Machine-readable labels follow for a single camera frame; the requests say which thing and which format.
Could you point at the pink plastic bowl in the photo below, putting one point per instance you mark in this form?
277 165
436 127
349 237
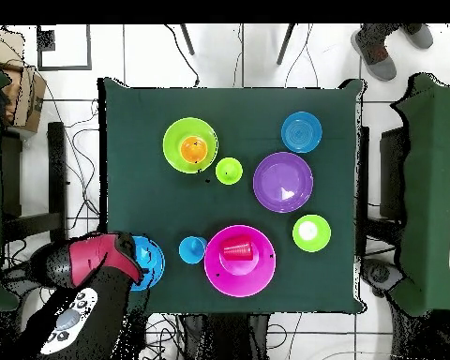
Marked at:
240 281

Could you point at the cardboard box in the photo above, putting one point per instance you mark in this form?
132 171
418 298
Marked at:
3 48
28 97

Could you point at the black square frame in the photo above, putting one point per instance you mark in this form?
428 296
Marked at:
45 40

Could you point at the blue plastic cup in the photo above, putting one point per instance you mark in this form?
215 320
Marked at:
191 250

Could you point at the purple plastic bowl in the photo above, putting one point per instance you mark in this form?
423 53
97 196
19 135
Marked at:
281 180

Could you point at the small green ribbed bowl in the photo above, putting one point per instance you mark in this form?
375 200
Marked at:
311 232

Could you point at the dark green tablecloth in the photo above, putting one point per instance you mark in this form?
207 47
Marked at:
247 112

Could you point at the large blue plastic bowl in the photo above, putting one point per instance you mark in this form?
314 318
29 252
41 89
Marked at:
152 258

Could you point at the red plastic cup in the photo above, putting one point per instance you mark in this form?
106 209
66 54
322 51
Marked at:
238 249

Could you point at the green plastic cup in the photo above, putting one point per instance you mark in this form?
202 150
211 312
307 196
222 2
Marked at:
228 171

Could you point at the large green plastic bowl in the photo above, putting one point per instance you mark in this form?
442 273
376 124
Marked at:
172 146

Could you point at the orange plastic cup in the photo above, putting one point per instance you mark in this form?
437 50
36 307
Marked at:
194 150

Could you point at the grey pedestal foot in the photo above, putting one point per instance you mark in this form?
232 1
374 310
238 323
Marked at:
17 281
380 273

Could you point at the black tripod leg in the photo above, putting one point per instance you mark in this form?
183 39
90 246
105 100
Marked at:
187 39
286 45

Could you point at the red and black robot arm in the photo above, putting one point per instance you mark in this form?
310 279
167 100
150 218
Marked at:
93 255

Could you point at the black power strip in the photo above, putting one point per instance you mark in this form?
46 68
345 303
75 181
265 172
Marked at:
139 333

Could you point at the small blue patterned bowl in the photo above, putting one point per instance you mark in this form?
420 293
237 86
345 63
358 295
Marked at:
302 132

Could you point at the black metal stand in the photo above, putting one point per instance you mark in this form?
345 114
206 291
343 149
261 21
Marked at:
57 187

